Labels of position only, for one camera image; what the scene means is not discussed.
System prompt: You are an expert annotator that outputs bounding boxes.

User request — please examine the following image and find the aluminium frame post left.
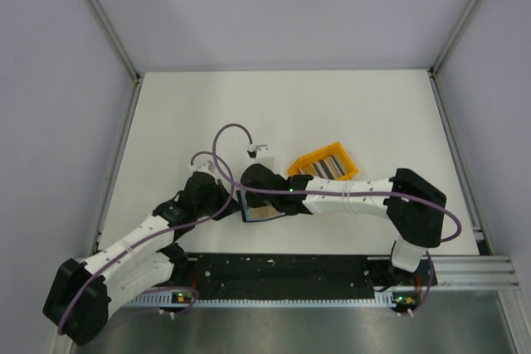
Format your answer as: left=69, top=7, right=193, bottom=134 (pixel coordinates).
left=85, top=0, right=141, bottom=82

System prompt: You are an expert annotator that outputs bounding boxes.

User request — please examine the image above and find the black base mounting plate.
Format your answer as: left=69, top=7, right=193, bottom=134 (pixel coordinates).
left=160, top=253, right=437, bottom=301

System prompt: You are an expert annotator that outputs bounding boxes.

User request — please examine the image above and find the aluminium frame post right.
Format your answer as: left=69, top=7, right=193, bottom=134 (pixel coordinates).
left=429, top=0, right=484, bottom=76

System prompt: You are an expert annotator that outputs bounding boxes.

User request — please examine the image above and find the black leather card holder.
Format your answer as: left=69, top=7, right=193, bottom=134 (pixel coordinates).
left=236, top=191, right=286, bottom=224

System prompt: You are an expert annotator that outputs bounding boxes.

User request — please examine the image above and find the aluminium frame post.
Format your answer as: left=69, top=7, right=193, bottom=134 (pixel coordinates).
left=429, top=0, right=484, bottom=76
left=85, top=0, right=141, bottom=82

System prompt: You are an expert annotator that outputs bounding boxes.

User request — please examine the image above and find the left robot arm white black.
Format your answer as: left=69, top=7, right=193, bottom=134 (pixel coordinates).
left=42, top=172, right=240, bottom=346

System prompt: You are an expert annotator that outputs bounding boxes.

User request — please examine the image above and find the grey slotted cable duct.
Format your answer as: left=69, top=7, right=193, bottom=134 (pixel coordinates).
left=125, top=292, right=416, bottom=309

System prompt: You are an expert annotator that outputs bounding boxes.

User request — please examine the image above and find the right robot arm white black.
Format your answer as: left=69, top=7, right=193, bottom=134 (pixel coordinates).
left=241, top=164, right=446, bottom=284

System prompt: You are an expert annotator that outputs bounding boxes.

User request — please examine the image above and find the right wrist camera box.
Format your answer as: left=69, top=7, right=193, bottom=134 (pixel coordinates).
left=246, top=143, right=275, bottom=167

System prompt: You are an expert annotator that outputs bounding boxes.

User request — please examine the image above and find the yellow plastic bin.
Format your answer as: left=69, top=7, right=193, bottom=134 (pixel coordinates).
left=287, top=142, right=358, bottom=181

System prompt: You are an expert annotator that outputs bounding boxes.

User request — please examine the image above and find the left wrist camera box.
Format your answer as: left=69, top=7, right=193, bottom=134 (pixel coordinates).
left=189, top=160, right=216, bottom=177

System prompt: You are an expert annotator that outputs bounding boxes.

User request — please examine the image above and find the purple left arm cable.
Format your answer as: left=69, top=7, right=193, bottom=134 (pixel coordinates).
left=56, top=152, right=233, bottom=337

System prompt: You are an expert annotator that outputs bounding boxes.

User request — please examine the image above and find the aluminium frame rail front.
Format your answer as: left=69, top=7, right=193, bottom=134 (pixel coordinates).
left=427, top=256, right=516, bottom=287

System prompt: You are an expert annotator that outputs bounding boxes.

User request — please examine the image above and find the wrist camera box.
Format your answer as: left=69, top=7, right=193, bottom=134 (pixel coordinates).
left=246, top=143, right=275, bottom=167
left=189, top=160, right=216, bottom=177

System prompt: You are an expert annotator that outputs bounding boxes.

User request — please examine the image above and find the stack of cards in bin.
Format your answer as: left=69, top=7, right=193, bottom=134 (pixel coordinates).
left=297, top=155, right=349, bottom=180

